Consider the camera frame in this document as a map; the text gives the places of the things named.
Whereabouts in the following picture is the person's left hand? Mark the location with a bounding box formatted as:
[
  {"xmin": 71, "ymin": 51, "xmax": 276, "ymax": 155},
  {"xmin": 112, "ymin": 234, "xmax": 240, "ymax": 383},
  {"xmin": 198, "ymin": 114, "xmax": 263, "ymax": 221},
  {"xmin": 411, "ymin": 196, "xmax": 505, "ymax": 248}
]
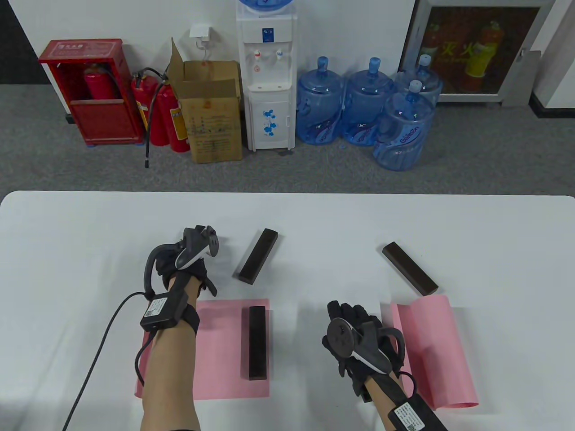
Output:
[{"xmin": 155, "ymin": 227, "xmax": 218, "ymax": 297}]

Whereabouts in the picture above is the person's right hand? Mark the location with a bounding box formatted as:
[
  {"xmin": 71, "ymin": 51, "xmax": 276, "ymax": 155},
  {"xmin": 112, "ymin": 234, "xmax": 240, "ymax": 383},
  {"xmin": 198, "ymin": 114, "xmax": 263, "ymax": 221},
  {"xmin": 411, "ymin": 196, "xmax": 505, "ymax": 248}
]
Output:
[{"xmin": 321, "ymin": 301, "xmax": 407, "ymax": 402}]

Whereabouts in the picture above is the dark wooden paperweight bar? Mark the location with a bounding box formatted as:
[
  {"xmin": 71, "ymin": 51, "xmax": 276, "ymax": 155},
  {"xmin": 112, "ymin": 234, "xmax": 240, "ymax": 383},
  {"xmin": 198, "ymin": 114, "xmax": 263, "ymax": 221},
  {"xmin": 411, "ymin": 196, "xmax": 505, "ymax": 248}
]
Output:
[
  {"xmin": 382, "ymin": 242, "xmax": 439, "ymax": 297},
  {"xmin": 248, "ymin": 306, "xmax": 266, "ymax": 381},
  {"xmin": 233, "ymin": 228, "xmax": 279, "ymax": 286}
]

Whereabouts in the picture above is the pink paper sheet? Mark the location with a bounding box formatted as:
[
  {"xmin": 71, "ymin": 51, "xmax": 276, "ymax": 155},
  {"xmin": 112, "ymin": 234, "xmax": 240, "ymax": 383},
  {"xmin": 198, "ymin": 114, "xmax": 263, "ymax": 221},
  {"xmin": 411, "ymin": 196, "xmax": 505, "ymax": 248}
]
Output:
[
  {"xmin": 135, "ymin": 299, "xmax": 271, "ymax": 399},
  {"xmin": 390, "ymin": 295, "xmax": 479, "ymax": 410}
]

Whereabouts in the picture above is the person's right forearm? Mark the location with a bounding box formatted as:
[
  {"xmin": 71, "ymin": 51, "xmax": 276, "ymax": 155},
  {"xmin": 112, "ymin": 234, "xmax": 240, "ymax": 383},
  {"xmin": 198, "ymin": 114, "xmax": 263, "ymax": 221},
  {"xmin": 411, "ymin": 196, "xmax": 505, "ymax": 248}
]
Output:
[{"xmin": 364, "ymin": 373, "xmax": 418, "ymax": 431}]

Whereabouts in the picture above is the person's left forearm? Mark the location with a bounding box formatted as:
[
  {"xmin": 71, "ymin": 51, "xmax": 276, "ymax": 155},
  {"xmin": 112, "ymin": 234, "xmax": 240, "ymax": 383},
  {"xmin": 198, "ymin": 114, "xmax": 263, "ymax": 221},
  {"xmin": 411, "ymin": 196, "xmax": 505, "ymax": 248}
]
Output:
[{"xmin": 139, "ymin": 276, "xmax": 200, "ymax": 431}]

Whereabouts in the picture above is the open cardboard box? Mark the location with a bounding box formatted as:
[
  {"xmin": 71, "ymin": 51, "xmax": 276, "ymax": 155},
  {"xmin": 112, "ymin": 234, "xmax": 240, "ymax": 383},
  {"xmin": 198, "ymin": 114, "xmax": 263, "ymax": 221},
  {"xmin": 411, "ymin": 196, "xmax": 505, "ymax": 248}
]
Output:
[{"xmin": 168, "ymin": 38, "xmax": 243, "ymax": 164}]

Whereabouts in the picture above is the red fire extinguisher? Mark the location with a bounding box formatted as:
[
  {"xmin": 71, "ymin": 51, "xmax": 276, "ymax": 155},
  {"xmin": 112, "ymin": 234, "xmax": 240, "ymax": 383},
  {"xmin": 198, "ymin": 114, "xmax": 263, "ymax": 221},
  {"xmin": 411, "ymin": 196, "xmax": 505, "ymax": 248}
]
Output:
[
  {"xmin": 155, "ymin": 79, "xmax": 190, "ymax": 153},
  {"xmin": 83, "ymin": 63, "xmax": 121, "ymax": 100},
  {"xmin": 131, "ymin": 67, "xmax": 170, "ymax": 169}
]

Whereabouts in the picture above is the white water dispenser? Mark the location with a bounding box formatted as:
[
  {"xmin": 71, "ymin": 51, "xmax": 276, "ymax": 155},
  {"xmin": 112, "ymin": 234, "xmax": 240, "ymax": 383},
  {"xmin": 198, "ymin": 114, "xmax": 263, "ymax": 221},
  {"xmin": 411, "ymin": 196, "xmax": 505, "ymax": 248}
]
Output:
[{"xmin": 236, "ymin": 9, "xmax": 298, "ymax": 152}]

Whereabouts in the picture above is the red fire extinguisher cabinet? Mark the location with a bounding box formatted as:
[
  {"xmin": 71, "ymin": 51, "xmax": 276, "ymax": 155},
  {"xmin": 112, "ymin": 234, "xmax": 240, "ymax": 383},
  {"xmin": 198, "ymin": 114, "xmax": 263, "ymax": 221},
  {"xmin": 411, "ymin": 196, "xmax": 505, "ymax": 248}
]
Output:
[{"xmin": 38, "ymin": 39, "xmax": 145, "ymax": 146}]

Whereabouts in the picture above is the blue water jug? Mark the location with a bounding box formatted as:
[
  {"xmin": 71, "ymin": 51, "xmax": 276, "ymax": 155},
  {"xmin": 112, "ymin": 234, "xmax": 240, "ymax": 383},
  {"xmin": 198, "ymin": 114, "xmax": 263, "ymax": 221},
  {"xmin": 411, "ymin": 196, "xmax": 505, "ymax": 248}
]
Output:
[
  {"xmin": 296, "ymin": 57, "xmax": 346, "ymax": 145},
  {"xmin": 341, "ymin": 57, "xmax": 395, "ymax": 147},
  {"xmin": 394, "ymin": 54, "xmax": 443, "ymax": 108},
  {"xmin": 372, "ymin": 80, "xmax": 436, "ymax": 172}
]

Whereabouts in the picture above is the blue dispenser water bottle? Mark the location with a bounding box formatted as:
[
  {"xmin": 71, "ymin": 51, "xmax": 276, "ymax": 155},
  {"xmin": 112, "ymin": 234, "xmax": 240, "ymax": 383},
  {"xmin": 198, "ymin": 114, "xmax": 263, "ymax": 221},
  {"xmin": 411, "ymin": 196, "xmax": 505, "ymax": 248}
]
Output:
[{"xmin": 237, "ymin": 0, "xmax": 295, "ymax": 14}]

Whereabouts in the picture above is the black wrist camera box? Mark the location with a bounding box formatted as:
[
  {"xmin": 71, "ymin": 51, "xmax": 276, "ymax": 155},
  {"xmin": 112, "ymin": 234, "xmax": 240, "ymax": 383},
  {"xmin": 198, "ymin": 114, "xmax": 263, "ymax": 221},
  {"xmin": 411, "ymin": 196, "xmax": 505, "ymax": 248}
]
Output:
[
  {"xmin": 387, "ymin": 393, "xmax": 450, "ymax": 431},
  {"xmin": 140, "ymin": 291, "xmax": 201, "ymax": 335}
]

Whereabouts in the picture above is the short black wrist cable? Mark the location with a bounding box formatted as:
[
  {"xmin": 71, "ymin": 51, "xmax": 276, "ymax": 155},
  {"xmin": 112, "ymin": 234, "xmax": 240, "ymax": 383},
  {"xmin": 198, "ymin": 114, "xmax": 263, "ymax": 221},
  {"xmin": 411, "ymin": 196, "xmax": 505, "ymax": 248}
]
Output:
[{"xmin": 398, "ymin": 370, "xmax": 419, "ymax": 396}]

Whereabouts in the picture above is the long black cable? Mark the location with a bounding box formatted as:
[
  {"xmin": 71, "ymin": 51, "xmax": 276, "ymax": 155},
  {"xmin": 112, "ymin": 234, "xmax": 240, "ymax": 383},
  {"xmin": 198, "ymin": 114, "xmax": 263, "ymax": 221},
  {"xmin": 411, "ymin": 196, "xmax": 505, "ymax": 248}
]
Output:
[{"xmin": 62, "ymin": 293, "xmax": 155, "ymax": 431}]

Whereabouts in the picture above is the white wall outlet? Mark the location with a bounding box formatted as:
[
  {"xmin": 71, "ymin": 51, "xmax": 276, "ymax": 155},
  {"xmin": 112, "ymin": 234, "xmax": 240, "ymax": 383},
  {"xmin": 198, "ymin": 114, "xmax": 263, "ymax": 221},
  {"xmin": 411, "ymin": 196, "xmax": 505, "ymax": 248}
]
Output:
[{"xmin": 189, "ymin": 25, "xmax": 212, "ymax": 48}]

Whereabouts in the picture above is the grey framed fire hose cabinet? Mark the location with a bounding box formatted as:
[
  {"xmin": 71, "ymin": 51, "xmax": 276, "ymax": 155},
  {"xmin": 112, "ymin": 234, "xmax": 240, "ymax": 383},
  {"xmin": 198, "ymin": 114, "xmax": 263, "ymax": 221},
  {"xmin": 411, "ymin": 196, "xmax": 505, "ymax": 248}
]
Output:
[{"xmin": 398, "ymin": 0, "xmax": 555, "ymax": 107}]

